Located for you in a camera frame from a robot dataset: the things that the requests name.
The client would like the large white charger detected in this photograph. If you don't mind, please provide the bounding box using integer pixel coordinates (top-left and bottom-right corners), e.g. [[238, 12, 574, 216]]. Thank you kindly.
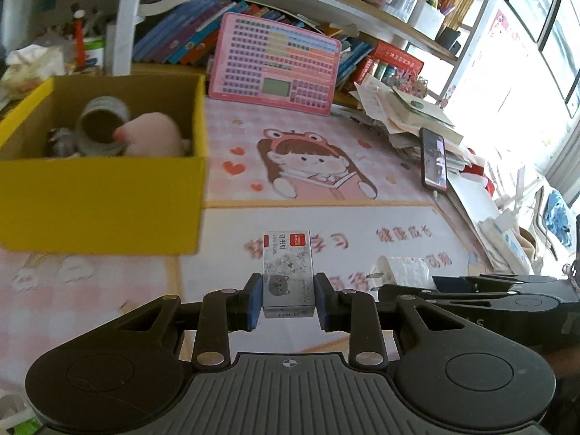
[[366, 255, 435, 290]]

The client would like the small card box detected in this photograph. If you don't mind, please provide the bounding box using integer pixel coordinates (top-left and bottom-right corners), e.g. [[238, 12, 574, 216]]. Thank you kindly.
[[262, 231, 316, 319]]

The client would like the pink plush pig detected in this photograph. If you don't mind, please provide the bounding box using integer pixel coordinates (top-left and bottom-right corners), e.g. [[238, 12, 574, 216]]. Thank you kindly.
[[113, 112, 190, 157]]

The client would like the white tape roll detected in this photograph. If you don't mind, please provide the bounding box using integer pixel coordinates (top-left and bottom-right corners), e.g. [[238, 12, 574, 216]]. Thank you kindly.
[[75, 95, 130, 157]]

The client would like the toy car grey purple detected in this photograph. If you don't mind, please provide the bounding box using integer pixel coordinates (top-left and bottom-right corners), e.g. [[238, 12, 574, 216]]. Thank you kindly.
[[46, 128, 78, 158]]

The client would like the red santa hat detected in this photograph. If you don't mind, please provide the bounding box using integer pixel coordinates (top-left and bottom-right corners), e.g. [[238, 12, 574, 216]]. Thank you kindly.
[[460, 163, 496, 196]]

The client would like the black smartphone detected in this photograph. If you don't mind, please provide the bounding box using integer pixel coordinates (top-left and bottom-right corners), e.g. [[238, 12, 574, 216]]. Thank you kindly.
[[420, 128, 447, 194]]

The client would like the yellow cardboard box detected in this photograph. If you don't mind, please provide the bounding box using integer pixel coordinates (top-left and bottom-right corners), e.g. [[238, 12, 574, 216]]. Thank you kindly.
[[1, 74, 210, 255]]

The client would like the pink checkered table mat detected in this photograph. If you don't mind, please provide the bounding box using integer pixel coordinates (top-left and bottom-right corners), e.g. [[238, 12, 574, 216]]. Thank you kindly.
[[1, 100, 490, 391]]

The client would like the stack of papers and books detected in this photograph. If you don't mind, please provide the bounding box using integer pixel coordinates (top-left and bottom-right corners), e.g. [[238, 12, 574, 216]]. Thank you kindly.
[[351, 76, 476, 165]]

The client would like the red dictionary box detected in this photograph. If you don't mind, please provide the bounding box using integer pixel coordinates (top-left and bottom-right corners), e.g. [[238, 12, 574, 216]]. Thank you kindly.
[[370, 40, 424, 76]]

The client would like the pink keyboard learning tablet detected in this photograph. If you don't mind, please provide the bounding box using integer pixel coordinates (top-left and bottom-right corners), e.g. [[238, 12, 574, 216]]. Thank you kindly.
[[208, 13, 341, 116]]

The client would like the row of blue books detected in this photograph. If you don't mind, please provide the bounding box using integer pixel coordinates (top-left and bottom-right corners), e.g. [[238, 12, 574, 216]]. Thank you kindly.
[[132, 0, 268, 64]]

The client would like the white tissue pack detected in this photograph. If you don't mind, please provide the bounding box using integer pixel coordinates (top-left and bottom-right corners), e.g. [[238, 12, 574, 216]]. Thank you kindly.
[[1, 44, 66, 99]]

